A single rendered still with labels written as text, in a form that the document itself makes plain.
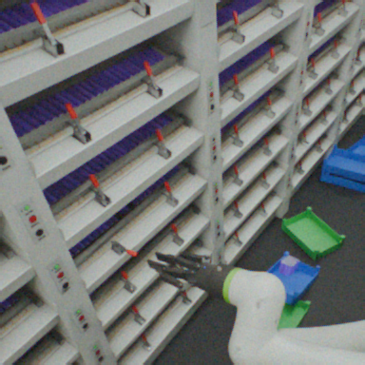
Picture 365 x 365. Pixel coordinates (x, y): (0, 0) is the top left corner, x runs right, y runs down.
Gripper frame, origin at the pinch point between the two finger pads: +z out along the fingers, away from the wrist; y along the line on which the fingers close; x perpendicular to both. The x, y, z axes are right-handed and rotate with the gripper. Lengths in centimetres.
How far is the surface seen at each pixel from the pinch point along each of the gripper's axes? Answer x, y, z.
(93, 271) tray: -0.3, -10.5, 18.8
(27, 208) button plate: 32.2, -21.0, 6.8
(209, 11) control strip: 52, 50, 2
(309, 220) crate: -78, 121, 21
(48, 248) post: 19.1, -20.4, 10.9
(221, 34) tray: 42, 67, 12
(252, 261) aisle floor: -75, 75, 33
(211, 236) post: -31, 45, 24
